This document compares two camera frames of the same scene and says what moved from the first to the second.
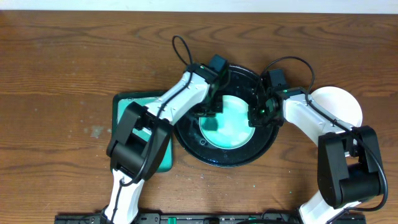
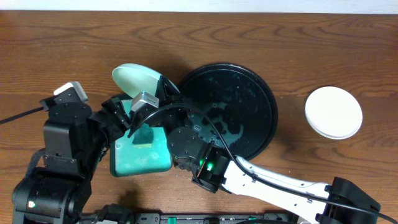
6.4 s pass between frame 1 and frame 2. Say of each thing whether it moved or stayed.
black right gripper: moved
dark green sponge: moved
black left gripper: moved
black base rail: stayed
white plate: stayed
